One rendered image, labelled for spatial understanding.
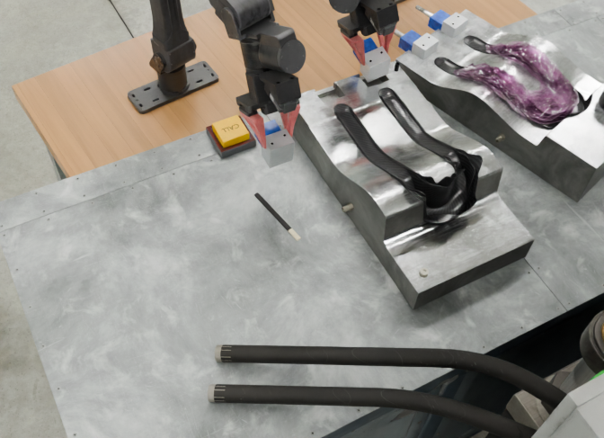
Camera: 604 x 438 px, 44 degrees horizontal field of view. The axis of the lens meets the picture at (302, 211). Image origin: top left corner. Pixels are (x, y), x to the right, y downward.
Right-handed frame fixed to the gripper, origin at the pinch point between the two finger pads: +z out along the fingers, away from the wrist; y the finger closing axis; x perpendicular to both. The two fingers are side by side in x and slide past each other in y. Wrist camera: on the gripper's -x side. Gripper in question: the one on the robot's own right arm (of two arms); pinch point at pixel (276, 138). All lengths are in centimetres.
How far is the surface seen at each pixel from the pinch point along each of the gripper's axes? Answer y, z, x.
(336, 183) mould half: 10.1, 13.0, -1.3
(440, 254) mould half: 18.3, 21.9, -23.6
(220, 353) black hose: -25.1, 24.4, -20.6
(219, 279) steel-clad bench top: -18.6, 20.1, -5.9
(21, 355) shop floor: -63, 71, 73
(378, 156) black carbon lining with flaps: 19.2, 9.4, -3.3
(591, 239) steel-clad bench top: 50, 31, -28
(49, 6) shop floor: -10, 5, 204
